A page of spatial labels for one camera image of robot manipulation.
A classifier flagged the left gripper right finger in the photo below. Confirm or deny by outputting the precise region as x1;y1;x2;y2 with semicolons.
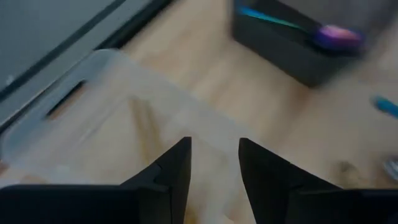
238;138;341;224

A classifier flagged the silver spoon lilac handle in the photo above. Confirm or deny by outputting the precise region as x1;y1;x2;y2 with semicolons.
384;157;398;182

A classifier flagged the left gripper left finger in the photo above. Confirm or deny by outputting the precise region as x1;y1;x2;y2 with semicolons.
120;136;192;224

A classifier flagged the black table frame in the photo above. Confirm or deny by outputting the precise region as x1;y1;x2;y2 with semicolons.
0;0;174;134

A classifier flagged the clear plastic bin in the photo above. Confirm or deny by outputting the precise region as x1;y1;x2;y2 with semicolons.
0;48;261;224

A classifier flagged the dark grey plastic bin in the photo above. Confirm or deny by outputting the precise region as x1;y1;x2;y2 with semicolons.
231;0;398;88

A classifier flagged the gold spoon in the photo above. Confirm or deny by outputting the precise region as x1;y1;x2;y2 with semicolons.
129;98;161;166

